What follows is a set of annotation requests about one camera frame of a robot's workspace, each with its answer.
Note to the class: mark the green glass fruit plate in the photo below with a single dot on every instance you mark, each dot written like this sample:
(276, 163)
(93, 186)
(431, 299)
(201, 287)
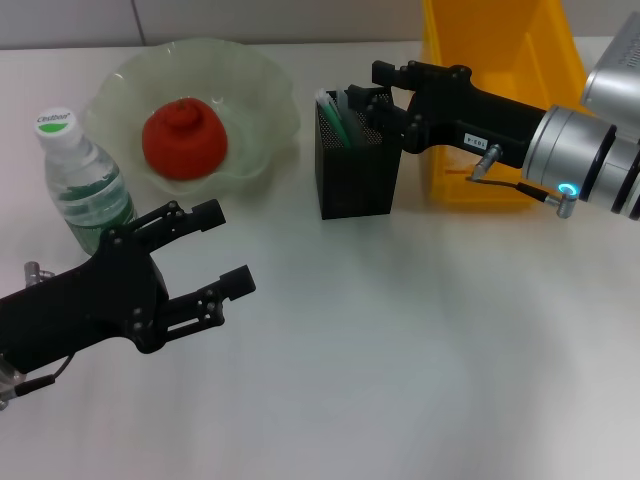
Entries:
(250, 100)

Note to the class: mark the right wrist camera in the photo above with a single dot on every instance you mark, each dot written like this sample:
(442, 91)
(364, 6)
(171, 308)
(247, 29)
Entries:
(617, 70)

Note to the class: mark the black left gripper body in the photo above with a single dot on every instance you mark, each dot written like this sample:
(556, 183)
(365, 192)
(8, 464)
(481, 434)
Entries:
(95, 305)

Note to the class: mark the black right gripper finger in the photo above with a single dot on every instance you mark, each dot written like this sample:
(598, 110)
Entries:
(397, 75)
(385, 117)

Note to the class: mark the green pen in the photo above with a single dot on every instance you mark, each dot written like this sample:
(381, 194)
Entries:
(336, 122)

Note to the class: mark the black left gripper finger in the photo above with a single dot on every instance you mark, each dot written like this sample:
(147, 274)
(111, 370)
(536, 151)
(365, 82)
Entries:
(180, 222)
(205, 305)

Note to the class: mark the black mesh pen holder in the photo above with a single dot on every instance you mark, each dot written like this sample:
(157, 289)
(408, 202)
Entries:
(357, 185)

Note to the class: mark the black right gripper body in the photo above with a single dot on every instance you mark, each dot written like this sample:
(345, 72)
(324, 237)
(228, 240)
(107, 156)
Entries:
(465, 115)

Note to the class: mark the yellow plastic bin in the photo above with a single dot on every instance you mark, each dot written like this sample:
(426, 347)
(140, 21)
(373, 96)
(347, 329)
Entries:
(500, 40)

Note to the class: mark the grey marker pen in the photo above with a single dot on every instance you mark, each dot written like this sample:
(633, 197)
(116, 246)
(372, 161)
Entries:
(352, 127)

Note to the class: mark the clear green-label water bottle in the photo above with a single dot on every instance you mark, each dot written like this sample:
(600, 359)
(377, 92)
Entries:
(80, 170)

